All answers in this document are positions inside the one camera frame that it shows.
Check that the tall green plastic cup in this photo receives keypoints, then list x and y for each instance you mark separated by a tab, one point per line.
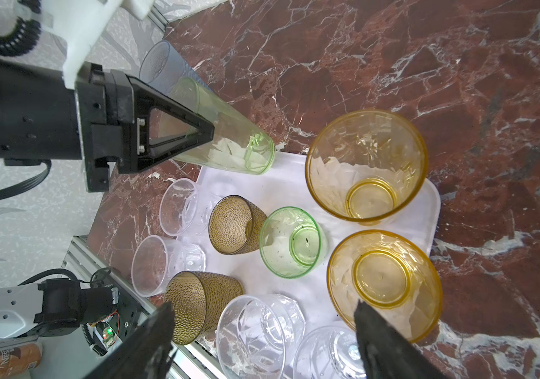
238	144

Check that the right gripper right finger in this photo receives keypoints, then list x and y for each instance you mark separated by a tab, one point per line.
384	352

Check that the brown drink can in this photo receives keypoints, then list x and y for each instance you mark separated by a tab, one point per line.
20	359

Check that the amber dimpled cup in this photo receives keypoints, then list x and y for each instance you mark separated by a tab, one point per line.
235	225
198	300

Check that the tall yellow plastic cup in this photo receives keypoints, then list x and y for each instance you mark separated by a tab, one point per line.
366	166

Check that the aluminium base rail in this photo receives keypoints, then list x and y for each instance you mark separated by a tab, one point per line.
129	312

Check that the blue frosted plastic cup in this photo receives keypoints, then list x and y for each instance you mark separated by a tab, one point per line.
163	67

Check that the lilac plastic tray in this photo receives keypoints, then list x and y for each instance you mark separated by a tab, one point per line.
284	185

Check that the clear faceted cup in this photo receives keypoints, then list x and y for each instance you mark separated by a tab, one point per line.
257	336
186	208
158	259
329	352

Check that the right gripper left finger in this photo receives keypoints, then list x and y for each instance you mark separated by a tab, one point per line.
147	354

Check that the small green plastic cup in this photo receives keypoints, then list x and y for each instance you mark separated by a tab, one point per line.
292	243

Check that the small circuit board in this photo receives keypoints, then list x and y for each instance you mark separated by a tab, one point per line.
105	333

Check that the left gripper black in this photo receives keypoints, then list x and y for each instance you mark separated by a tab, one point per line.
42	120

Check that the yellow transparent plastic cup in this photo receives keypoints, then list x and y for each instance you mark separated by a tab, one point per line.
392	275

